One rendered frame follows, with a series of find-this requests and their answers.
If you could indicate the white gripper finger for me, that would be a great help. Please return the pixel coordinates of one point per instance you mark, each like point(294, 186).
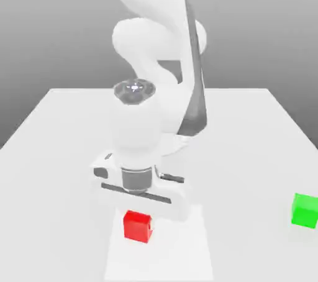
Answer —
point(150, 226)

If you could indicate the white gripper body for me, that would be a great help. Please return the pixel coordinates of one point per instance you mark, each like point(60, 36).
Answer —
point(174, 206)

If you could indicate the small red cube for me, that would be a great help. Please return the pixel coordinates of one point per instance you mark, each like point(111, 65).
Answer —
point(136, 226)

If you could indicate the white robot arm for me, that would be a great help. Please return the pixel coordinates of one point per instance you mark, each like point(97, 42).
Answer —
point(139, 125)

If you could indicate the small green cube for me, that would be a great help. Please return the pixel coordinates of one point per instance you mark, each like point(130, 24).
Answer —
point(304, 211)

